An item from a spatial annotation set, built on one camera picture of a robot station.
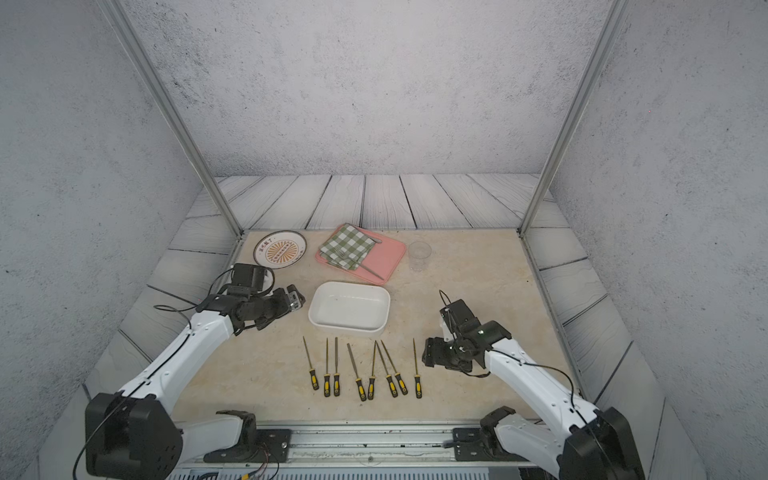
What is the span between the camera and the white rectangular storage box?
915mm

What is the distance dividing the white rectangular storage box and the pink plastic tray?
67 millimetres

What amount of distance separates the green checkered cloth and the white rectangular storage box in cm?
11

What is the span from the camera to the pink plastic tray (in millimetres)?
1099

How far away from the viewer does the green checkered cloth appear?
113cm
